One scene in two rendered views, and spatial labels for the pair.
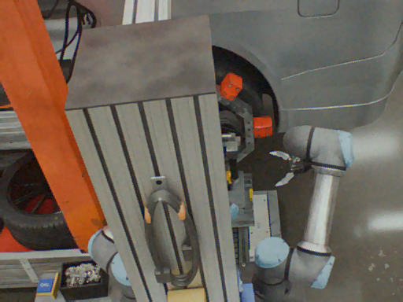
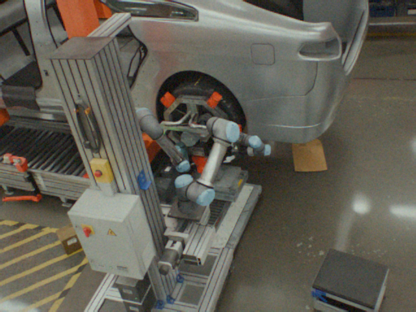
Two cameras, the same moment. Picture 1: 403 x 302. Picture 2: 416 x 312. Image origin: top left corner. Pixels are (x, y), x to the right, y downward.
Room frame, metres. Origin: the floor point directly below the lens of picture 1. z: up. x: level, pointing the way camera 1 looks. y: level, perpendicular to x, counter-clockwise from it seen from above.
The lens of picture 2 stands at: (-1.00, -1.13, 2.80)
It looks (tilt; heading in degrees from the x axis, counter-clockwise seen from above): 36 degrees down; 21
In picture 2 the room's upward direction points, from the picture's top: 10 degrees counter-clockwise
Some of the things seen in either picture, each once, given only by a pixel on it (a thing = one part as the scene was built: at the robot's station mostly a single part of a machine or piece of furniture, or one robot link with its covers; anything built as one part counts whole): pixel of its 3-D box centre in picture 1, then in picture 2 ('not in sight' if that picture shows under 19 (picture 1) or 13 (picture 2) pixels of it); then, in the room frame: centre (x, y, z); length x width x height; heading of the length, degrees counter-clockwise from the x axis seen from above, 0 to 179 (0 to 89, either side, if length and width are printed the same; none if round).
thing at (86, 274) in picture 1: (84, 279); not in sight; (1.38, 0.62, 0.51); 0.20 x 0.14 x 0.13; 88
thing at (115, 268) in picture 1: (130, 271); not in sight; (1.06, 0.31, 0.98); 0.13 x 0.12 x 0.14; 38
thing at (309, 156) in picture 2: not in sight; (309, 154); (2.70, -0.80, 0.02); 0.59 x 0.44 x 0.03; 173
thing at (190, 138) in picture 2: not in sight; (193, 131); (1.82, 0.01, 0.85); 0.21 x 0.14 x 0.14; 173
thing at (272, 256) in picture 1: (273, 259); (185, 186); (1.02, -0.19, 0.98); 0.13 x 0.12 x 0.14; 64
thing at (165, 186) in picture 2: not in sight; (171, 184); (1.84, 0.32, 0.26); 0.42 x 0.18 x 0.35; 173
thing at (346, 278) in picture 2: not in sight; (348, 291); (1.00, -1.21, 0.17); 0.43 x 0.36 x 0.34; 74
